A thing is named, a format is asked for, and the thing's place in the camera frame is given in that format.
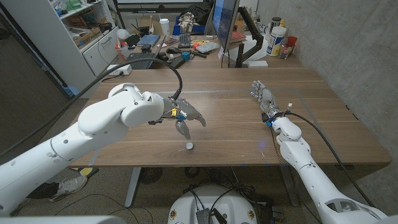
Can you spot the flat white box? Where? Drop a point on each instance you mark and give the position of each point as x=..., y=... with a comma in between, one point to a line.
x=257, y=64

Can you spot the white shelf cabinet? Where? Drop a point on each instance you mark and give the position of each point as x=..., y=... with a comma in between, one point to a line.
x=59, y=46

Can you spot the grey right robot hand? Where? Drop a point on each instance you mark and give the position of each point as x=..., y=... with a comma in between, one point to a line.
x=266, y=99

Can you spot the black keyboard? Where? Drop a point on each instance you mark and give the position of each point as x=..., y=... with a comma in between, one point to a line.
x=184, y=40

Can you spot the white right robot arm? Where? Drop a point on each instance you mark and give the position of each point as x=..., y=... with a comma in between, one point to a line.
x=314, y=183

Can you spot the black laptop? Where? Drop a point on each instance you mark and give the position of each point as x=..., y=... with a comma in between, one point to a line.
x=141, y=55

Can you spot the small grey keyboard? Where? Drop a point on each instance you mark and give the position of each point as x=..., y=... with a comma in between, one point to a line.
x=207, y=47

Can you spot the red book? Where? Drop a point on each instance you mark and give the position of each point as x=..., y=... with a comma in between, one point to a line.
x=237, y=36

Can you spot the black computer mouse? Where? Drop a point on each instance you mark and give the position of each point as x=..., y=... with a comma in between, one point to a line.
x=173, y=50

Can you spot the blue storage bin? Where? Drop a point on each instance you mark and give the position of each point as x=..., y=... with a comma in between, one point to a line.
x=177, y=30

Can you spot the white robot torso edge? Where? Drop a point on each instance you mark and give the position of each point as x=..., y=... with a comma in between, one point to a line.
x=62, y=220

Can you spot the white power strip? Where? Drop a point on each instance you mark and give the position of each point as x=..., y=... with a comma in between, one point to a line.
x=124, y=71

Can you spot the black jacket pile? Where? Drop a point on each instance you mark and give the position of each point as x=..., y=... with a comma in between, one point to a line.
x=199, y=12

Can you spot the white sneaker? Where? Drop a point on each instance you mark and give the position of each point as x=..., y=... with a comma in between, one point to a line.
x=70, y=186

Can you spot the white tumbler cup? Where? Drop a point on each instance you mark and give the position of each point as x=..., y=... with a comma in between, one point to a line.
x=164, y=27

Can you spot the computer monitor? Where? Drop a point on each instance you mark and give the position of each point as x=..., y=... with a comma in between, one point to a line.
x=224, y=21

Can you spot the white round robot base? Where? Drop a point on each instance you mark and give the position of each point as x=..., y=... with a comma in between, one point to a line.
x=230, y=205

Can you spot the blue notebook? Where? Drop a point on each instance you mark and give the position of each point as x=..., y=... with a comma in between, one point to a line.
x=149, y=40

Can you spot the round black floor fan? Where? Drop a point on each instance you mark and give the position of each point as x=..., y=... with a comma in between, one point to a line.
x=150, y=175

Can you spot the person's dark trouser leg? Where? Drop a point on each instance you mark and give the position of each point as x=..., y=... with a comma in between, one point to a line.
x=43, y=191

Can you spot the white bottle cap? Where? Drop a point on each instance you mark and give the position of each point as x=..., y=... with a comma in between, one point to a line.
x=189, y=145

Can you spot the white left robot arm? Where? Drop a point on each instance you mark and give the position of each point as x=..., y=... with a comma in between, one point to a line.
x=102, y=118

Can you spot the grey table leg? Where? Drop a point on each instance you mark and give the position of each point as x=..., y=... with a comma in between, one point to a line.
x=289, y=186
x=133, y=186

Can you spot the blue cube box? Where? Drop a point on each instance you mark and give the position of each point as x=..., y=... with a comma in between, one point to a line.
x=186, y=56

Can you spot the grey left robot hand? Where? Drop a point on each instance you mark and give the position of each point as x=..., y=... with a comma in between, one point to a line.
x=186, y=112

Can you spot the red cup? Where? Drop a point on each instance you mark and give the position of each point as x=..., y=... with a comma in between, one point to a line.
x=292, y=41

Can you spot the yellow black floor object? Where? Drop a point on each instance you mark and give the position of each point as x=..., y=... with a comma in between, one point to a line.
x=85, y=171

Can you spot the black framed wall screen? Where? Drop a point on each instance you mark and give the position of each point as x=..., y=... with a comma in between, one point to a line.
x=161, y=7

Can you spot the black oval case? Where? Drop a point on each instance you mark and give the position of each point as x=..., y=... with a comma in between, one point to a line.
x=178, y=62

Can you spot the white canister blue label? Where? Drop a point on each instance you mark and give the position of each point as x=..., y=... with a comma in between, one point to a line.
x=275, y=42

